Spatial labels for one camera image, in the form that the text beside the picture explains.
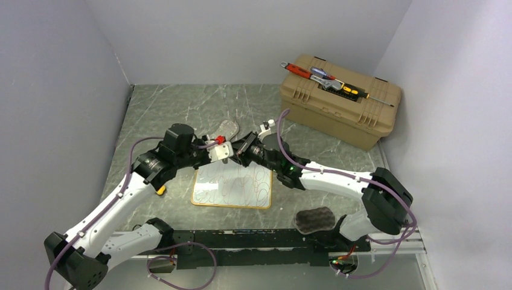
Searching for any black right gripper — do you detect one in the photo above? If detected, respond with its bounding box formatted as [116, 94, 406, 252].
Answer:
[228, 131, 280, 173]

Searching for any yellow framed whiteboard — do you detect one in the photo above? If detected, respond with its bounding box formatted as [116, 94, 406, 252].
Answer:
[191, 161, 272, 209]

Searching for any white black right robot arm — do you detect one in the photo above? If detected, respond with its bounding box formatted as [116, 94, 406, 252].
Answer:
[231, 132, 417, 251]

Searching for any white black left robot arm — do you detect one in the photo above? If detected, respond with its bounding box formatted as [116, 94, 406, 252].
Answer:
[43, 123, 233, 289]

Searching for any grey silver scrubbing sponge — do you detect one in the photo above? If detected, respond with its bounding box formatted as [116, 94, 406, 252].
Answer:
[208, 120, 240, 141]

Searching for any yellow black sponge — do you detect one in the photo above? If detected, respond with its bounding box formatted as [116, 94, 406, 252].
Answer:
[156, 185, 166, 196]

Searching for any dark wavy foam sponge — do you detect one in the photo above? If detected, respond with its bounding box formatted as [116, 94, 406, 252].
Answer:
[292, 207, 337, 235]

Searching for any tan plastic toolbox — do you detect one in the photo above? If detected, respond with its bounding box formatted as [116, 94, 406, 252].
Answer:
[280, 54, 403, 150]

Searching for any blue red screwdriver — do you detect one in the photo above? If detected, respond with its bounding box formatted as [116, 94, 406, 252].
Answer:
[310, 66, 337, 80]

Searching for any yellow black screwdriver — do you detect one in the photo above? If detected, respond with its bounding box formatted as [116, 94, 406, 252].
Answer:
[340, 83, 394, 107]

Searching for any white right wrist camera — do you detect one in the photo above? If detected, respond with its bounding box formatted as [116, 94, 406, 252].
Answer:
[258, 119, 276, 139]

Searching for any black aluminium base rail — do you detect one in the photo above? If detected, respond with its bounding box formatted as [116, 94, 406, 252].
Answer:
[74, 228, 427, 269]

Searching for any red handled adjustable wrench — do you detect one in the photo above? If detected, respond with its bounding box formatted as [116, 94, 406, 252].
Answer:
[280, 62, 343, 91]

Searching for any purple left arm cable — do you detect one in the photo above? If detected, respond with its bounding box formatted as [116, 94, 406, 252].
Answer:
[43, 136, 219, 290]

